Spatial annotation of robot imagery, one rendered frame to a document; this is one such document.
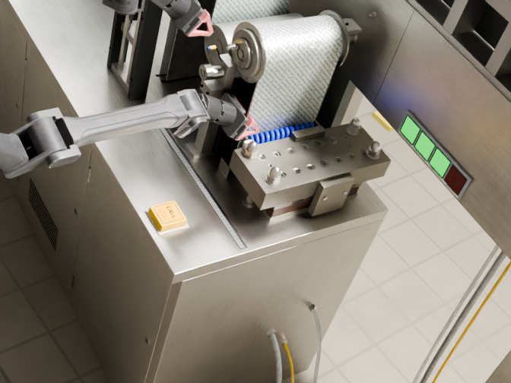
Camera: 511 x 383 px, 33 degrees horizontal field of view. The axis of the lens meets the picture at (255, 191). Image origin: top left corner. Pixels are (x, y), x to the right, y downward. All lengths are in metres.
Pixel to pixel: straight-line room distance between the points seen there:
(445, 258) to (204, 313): 1.63
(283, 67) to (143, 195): 0.47
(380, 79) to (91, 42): 0.88
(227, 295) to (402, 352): 1.17
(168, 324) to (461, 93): 0.91
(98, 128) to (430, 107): 0.80
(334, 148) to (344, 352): 1.10
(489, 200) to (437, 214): 1.80
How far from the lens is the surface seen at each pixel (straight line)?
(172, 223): 2.08
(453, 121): 2.05
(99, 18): 2.71
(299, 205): 2.21
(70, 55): 2.55
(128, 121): 1.84
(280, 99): 2.18
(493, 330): 3.50
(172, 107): 1.92
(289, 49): 2.08
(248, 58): 2.06
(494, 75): 1.96
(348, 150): 2.27
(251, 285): 2.24
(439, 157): 2.10
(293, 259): 2.25
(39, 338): 2.96
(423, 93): 2.11
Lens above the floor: 2.44
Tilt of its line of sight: 43 degrees down
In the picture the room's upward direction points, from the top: 19 degrees clockwise
